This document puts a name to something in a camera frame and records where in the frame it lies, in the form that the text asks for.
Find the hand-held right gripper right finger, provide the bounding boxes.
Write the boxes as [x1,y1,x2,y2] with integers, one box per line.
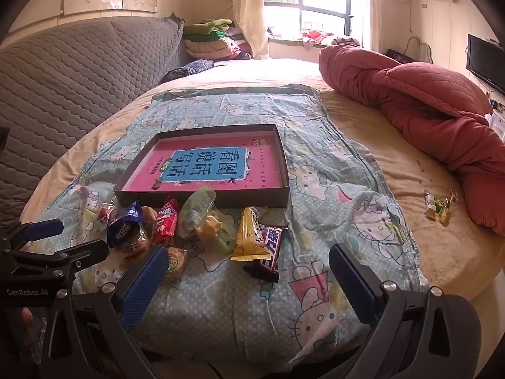
[329,243,484,379]

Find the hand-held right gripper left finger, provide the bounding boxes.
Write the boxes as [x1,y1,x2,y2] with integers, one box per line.
[39,245,170,379]

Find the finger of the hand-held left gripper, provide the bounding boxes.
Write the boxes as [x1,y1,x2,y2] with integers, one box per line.
[0,218,65,253]
[4,239,110,285]

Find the round pastry with green label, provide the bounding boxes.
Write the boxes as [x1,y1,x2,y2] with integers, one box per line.
[163,247,189,283]

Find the small clear snack packet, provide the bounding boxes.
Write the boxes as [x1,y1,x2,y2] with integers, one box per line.
[97,201,117,232]

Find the blue snack packet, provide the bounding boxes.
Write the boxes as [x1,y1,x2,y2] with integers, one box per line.
[107,201,143,251]

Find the clear packet of pastries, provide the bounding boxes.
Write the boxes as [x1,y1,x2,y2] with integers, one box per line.
[118,205,158,263]

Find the red snack packet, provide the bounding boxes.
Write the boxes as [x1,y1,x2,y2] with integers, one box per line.
[152,196,180,246]

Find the dark chocolate bar packet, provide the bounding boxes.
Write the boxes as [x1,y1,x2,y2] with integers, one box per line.
[243,225,288,283]

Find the green translucent pastry packet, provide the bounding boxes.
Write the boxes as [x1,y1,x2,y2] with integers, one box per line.
[175,187,235,254]

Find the yellow snack packet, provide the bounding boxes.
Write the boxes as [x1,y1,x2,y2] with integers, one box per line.
[231,206,271,262]

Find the shallow box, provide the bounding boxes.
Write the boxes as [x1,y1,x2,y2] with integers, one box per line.
[114,124,291,208]

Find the person's left hand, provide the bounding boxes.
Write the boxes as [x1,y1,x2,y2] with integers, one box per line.
[10,306,47,364]

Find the cartoon cat printed blanket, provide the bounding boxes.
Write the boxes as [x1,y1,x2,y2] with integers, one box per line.
[39,87,429,368]

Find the green candy packet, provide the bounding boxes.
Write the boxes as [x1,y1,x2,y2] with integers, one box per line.
[424,190,452,227]

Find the bed with beige sheet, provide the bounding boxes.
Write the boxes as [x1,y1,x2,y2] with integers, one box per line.
[20,57,505,379]

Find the pink book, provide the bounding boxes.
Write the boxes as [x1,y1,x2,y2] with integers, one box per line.
[122,136,287,192]

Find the grey quilted headboard cover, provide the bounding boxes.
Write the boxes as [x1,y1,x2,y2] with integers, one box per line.
[0,16,186,226]

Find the dark patterned pillow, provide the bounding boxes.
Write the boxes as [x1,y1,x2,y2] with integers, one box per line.
[162,59,216,84]

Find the red quilt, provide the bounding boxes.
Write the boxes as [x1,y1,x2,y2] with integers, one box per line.
[318,43,505,238]

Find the white cabinet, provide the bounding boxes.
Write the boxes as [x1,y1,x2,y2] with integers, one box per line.
[487,103,505,143]

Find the black bag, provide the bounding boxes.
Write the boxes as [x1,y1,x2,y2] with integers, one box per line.
[387,48,415,64]

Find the stack of folded blankets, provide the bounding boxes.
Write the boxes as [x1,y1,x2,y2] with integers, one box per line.
[183,19,253,62]

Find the clothes on window sill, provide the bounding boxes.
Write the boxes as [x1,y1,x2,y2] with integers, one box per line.
[300,29,361,48]

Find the black television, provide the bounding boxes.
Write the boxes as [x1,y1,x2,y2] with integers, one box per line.
[466,34,505,95]

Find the sheer pale curtain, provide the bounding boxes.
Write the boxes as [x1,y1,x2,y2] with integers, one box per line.
[349,0,385,52]

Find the cream curtain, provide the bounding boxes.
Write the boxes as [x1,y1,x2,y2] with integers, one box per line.
[231,0,270,60]

